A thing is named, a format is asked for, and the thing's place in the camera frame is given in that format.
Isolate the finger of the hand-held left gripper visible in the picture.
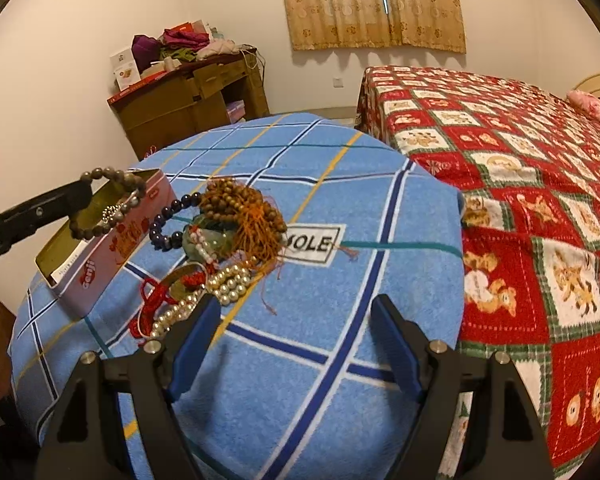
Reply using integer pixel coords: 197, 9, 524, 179
0, 180, 94, 247

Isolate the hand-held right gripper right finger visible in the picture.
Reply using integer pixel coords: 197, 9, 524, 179
370, 294, 556, 480

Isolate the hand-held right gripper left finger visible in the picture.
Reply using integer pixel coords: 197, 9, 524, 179
35, 292, 223, 480

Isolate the white pearl necklace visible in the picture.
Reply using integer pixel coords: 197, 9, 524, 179
147, 257, 256, 343

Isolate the pink tin box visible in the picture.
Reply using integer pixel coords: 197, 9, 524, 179
34, 169, 177, 318

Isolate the brown bead bracelet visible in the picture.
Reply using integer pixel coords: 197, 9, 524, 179
69, 167, 148, 241

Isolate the green jade bangle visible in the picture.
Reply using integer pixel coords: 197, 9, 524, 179
182, 215, 241, 261

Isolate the dark blue bead bracelet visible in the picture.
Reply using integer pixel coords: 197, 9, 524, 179
149, 191, 206, 253

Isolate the blue plaid towel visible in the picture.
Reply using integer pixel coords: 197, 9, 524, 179
7, 112, 466, 480

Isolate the flat red box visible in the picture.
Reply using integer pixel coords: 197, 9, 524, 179
106, 71, 168, 106

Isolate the white cardboard box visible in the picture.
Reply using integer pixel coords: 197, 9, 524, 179
109, 50, 142, 92

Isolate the brown wooden desk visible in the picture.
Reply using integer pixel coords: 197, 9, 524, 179
107, 52, 271, 161

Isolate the bed with red quilt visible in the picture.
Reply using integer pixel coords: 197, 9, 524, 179
355, 65, 600, 480

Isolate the pile of clothes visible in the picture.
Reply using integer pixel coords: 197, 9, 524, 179
132, 22, 241, 63

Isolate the pink pillow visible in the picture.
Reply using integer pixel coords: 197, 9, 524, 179
566, 90, 600, 141

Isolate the beige patterned curtain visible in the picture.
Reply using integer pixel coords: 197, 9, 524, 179
277, 0, 467, 54

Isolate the red string bracelet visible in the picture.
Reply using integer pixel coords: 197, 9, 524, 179
130, 267, 206, 346

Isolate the small white pink bead bracelet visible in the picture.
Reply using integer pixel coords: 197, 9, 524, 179
187, 227, 218, 266

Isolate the brown wooden bead necklace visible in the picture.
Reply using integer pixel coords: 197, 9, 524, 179
199, 177, 288, 271

